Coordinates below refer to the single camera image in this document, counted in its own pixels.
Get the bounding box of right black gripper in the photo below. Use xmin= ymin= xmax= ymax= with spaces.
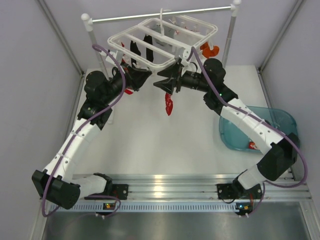
xmin=153 ymin=62 xmax=211 ymax=96

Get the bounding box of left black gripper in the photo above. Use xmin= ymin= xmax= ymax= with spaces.
xmin=101 ymin=61 xmax=152 ymax=105

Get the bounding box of red snowflake sock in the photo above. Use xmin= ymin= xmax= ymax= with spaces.
xmin=164 ymin=93 xmax=174 ymax=116

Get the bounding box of white clip sock hanger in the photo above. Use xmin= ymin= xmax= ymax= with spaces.
xmin=107 ymin=15 xmax=218 ymax=72

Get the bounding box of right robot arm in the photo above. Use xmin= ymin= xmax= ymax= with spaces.
xmin=153 ymin=58 xmax=299 ymax=200

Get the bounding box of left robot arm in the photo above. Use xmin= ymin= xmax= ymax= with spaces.
xmin=31 ymin=63 xmax=152 ymax=210

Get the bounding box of red white striped sock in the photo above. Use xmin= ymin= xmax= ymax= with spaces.
xmin=121 ymin=42 xmax=133 ymax=95

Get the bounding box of black sock left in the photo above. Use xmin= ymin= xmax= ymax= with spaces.
xmin=130 ymin=40 xmax=141 ymax=67

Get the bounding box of black sock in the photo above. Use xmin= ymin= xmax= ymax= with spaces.
xmin=130 ymin=40 xmax=141 ymax=67
xmin=142 ymin=34 xmax=155 ymax=63

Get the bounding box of black sock right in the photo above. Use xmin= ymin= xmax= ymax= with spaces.
xmin=142 ymin=34 xmax=155 ymax=63

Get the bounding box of orange sock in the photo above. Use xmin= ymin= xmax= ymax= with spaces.
xmin=200 ymin=42 xmax=220 ymax=59

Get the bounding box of silver drying rack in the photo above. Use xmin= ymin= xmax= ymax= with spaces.
xmin=81 ymin=0 xmax=243 ymax=125

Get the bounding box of teal plastic basin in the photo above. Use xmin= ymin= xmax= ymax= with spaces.
xmin=219 ymin=106 xmax=298 ymax=153

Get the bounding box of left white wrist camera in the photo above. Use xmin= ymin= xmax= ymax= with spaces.
xmin=100 ymin=50 xmax=124 ymax=66

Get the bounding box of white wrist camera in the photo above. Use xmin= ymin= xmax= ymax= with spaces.
xmin=100 ymin=50 xmax=124 ymax=66
xmin=175 ymin=47 xmax=198 ymax=76

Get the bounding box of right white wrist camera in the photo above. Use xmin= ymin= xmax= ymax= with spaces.
xmin=175 ymin=47 xmax=198 ymax=76

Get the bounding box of aluminium mounting rail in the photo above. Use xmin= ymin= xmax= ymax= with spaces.
xmin=37 ymin=172 xmax=313 ymax=214

